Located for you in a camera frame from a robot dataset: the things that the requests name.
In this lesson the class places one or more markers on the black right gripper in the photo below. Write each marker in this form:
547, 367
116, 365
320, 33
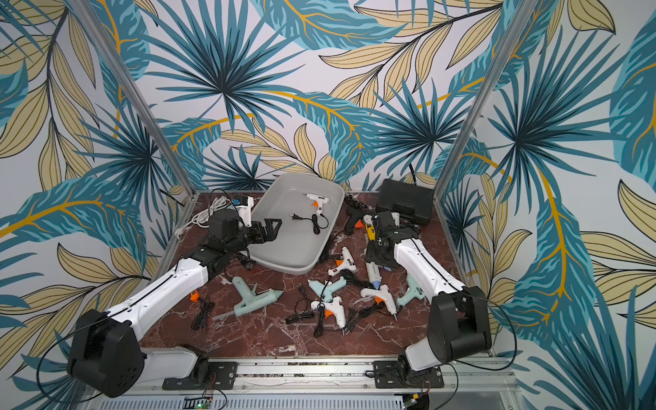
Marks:
377, 225

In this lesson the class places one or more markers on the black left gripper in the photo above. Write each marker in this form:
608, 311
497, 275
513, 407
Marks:
271, 232

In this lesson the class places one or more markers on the white blue-tip glue gun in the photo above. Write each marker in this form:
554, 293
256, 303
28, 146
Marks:
373, 274

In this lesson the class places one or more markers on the black glue gun orange trigger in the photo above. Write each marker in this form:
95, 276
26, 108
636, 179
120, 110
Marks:
354, 216

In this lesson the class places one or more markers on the small white orange glue gun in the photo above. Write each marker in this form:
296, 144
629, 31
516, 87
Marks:
318, 201

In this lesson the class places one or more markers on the yellow glue gun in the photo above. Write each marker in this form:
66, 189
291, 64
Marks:
370, 233

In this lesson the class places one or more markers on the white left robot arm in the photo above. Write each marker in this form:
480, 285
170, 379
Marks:
105, 352

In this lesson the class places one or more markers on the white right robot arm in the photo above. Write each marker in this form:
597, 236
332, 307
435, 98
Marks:
458, 324

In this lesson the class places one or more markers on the white glue gun long nozzle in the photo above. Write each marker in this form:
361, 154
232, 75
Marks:
382, 294

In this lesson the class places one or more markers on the mint glue gun right side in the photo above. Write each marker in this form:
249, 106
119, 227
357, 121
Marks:
413, 292

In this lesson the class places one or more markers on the grey plastic storage box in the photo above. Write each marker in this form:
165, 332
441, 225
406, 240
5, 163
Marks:
302, 234

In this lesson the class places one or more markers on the large mint green glue gun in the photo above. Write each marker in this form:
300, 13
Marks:
251, 300

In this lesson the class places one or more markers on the small mint glue gun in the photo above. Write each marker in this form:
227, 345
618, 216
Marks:
325, 291

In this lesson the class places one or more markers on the white glue gun orange trigger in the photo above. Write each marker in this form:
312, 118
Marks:
334, 308

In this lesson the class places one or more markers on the black tool case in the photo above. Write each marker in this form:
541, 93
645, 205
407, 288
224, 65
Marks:
411, 202

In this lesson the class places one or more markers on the white glue gun red switch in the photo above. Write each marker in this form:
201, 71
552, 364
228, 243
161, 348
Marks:
347, 262

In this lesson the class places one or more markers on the front aluminium rail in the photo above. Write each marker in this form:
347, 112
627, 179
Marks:
335, 382

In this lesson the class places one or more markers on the left aluminium frame post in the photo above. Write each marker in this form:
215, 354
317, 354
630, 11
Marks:
99, 36

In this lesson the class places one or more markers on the aluminium frame post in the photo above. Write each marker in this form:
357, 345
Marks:
99, 36
497, 65

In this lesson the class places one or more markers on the right aluminium frame post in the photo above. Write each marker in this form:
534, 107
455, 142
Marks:
497, 65

